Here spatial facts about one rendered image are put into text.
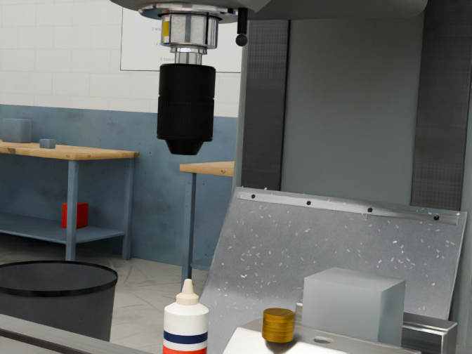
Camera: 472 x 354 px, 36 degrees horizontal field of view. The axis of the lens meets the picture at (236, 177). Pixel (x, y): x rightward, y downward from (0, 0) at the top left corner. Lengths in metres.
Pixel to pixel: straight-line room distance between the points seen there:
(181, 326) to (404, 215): 0.36
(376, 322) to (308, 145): 0.47
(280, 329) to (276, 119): 0.52
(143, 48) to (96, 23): 0.55
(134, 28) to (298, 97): 5.09
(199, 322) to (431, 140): 0.39
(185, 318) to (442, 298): 0.34
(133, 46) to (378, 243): 5.20
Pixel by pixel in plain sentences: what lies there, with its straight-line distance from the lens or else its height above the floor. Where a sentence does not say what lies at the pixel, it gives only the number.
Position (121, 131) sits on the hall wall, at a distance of 6.03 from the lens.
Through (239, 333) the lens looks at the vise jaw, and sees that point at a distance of 0.52.
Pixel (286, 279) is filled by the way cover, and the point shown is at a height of 1.02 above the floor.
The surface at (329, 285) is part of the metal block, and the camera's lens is 0.53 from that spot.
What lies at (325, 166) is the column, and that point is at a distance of 0.95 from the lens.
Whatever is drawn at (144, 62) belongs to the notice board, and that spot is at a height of 1.60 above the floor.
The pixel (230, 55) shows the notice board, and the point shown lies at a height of 1.66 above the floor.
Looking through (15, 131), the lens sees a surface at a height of 0.98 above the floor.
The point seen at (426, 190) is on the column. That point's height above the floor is 1.15.
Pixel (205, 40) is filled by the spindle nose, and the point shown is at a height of 1.28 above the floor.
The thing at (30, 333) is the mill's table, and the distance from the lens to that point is 0.87.
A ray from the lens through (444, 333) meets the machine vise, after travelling 0.56.
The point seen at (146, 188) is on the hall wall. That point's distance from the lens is 5.89.
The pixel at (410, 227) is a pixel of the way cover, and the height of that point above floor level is 1.10.
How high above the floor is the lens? 1.23
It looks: 5 degrees down
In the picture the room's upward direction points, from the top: 3 degrees clockwise
